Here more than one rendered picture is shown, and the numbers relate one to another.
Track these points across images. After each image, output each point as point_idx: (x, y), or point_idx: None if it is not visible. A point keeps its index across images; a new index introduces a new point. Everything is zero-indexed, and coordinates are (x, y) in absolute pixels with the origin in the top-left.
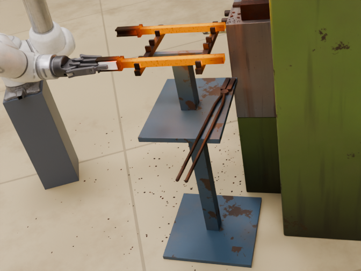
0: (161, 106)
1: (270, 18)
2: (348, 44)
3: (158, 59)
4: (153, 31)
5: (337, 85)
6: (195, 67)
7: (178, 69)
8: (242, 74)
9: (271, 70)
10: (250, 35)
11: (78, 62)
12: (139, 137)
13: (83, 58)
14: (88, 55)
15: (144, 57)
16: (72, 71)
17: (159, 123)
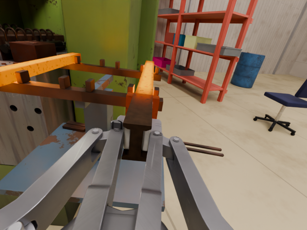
0: (88, 184)
1: (127, 34)
2: (134, 54)
3: (149, 76)
4: (6, 77)
5: (132, 81)
6: (157, 74)
7: (109, 106)
8: (53, 122)
9: (67, 107)
10: (53, 78)
11: (143, 195)
12: (164, 204)
13: (35, 217)
14: (53, 172)
15: (140, 82)
16: (224, 221)
17: (133, 181)
